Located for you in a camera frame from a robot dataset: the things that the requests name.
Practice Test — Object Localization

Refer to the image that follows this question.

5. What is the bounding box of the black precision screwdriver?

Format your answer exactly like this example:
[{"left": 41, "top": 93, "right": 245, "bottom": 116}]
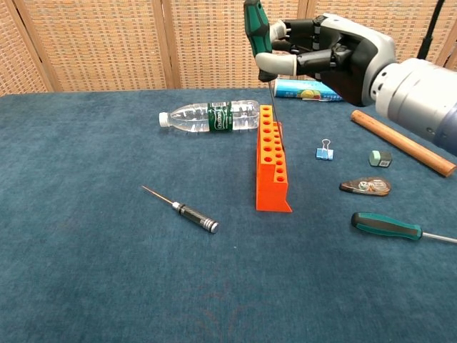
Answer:
[{"left": 141, "top": 185, "right": 220, "bottom": 236}]

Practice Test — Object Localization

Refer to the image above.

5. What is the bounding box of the woven folding screen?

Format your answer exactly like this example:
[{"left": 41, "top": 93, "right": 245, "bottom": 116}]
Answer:
[{"left": 0, "top": 0, "right": 457, "bottom": 96}]

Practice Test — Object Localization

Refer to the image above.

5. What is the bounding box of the brown correction tape dispenser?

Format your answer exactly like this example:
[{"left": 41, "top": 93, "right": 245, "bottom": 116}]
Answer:
[{"left": 338, "top": 177, "right": 391, "bottom": 197}]

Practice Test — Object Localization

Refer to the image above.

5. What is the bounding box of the blue felt table cover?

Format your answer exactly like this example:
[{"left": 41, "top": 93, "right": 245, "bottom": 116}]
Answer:
[{"left": 0, "top": 84, "right": 457, "bottom": 343}]

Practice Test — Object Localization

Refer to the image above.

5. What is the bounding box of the wooden rod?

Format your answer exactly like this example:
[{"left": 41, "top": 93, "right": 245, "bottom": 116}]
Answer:
[{"left": 350, "top": 109, "right": 457, "bottom": 177}]

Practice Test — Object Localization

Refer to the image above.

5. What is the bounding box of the blue binder clip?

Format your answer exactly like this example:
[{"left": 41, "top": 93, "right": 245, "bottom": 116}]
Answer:
[{"left": 315, "top": 139, "right": 335, "bottom": 161}]

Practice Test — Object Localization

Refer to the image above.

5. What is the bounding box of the chunky green black screwdriver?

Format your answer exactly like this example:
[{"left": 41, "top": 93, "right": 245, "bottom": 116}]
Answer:
[{"left": 243, "top": 0, "right": 286, "bottom": 151}]

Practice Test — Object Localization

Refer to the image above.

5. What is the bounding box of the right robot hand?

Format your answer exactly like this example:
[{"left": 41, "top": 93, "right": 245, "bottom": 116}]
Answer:
[{"left": 255, "top": 13, "right": 397, "bottom": 107}]

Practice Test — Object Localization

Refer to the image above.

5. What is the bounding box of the orange tool holder block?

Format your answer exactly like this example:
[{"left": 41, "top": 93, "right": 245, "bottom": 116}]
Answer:
[{"left": 255, "top": 104, "right": 293, "bottom": 214}]

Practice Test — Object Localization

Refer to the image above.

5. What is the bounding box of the clear plastic water bottle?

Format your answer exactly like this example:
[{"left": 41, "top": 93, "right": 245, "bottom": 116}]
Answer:
[{"left": 159, "top": 99, "right": 261, "bottom": 134}]

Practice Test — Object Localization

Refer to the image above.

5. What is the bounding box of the small green eraser block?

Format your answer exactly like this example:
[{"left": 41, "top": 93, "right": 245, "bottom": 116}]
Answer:
[{"left": 368, "top": 150, "right": 393, "bottom": 168}]

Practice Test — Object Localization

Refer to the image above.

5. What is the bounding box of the blue food wrap roll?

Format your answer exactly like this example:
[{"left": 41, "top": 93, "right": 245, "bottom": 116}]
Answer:
[{"left": 273, "top": 79, "right": 344, "bottom": 103}]

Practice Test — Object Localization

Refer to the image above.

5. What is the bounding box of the slim green black screwdriver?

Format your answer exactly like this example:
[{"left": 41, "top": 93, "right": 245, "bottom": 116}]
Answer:
[{"left": 351, "top": 212, "right": 457, "bottom": 245}]

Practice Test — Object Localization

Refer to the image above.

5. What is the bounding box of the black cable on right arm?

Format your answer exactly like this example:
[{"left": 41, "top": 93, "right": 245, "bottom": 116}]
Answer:
[{"left": 416, "top": 0, "right": 446, "bottom": 61}]

